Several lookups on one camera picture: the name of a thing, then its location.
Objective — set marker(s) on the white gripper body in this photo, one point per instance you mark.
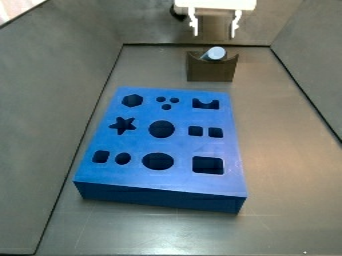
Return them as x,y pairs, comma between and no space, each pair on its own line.
218,4

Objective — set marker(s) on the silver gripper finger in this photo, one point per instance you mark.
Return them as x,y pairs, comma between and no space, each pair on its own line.
193,22
234,25

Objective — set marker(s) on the light blue oval cylinder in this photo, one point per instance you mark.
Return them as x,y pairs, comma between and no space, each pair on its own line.
214,54

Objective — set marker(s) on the black curved fixture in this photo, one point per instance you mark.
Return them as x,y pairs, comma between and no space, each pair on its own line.
210,71

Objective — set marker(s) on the blue foam shape board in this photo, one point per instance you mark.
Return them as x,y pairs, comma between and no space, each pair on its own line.
165,150

